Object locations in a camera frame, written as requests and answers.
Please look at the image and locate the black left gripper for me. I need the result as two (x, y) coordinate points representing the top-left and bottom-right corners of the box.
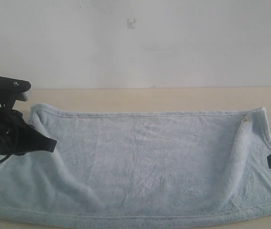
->
(0, 107), (57, 154)

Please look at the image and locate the light blue fluffy towel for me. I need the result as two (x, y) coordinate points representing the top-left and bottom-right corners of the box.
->
(0, 104), (271, 229)

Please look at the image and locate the white printed clothing label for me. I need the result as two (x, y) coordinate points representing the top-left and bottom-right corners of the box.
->
(241, 117), (249, 123)

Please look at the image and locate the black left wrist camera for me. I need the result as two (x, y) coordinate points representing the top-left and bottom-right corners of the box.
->
(0, 76), (31, 111)

